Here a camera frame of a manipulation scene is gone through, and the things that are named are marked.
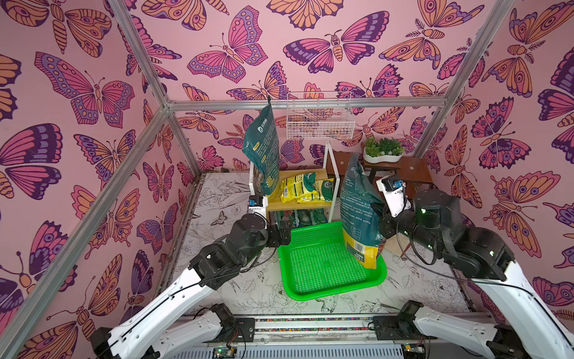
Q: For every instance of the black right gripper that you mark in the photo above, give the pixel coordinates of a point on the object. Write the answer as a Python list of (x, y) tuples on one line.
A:
[(386, 225)]

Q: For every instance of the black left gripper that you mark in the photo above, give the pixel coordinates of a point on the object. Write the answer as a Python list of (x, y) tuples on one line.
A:
[(274, 241)]

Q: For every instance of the dark green fertilizer bag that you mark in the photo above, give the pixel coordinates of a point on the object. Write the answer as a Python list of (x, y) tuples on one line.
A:
[(261, 146), (360, 222)]

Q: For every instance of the green plastic mesh basket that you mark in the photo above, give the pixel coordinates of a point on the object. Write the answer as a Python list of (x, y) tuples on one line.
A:
[(317, 264)]

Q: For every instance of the yellow green small bag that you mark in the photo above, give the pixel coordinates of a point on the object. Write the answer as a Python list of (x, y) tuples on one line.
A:
[(324, 192), (293, 188)]

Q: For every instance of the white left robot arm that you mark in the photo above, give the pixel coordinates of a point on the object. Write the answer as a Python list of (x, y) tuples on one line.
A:
[(153, 333)]

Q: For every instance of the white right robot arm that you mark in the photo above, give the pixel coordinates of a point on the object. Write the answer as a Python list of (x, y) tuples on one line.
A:
[(531, 329)]

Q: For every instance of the floral bag on lower shelf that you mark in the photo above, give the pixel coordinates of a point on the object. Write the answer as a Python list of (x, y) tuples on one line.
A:
[(298, 218)]

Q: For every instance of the dark brown wooden stand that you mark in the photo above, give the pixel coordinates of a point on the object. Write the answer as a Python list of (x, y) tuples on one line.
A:
[(412, 170)]

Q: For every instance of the succulents in white pot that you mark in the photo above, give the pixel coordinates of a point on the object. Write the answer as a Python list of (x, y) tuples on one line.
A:
[(383, 150)]

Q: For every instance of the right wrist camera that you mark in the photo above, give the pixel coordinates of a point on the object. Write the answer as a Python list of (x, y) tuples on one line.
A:
[(393, 190)]

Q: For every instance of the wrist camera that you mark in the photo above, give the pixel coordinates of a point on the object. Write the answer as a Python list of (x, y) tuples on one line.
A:
[(257, 204), (393, 190)]

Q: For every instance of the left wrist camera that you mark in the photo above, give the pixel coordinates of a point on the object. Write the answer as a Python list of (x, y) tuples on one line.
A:
[(257, 204)]

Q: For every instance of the white frame wooden shelf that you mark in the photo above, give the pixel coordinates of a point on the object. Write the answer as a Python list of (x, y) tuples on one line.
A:
[(275, 203)]

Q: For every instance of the white wire basket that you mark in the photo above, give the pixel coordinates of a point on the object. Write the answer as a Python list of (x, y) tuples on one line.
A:
[(316, 118)]

